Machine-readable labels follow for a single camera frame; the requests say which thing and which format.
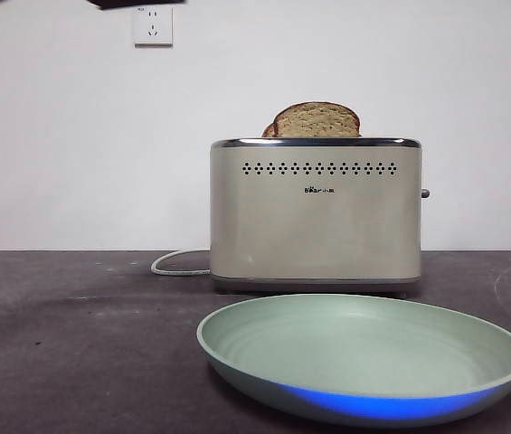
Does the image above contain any cream toaster with chrome top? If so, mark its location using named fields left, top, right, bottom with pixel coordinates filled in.
left=209, top=137, right=431, bottom=295

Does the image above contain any pale green round plate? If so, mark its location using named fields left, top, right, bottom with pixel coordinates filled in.
left=195, top=293, right=511, bottom=429

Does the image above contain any white toaster power cable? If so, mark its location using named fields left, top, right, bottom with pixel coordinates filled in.
left=150, top=249, right=213, bottom=277

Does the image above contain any white wall socket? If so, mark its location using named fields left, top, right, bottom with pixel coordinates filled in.
left=133, top=6, right=175, bottom=49

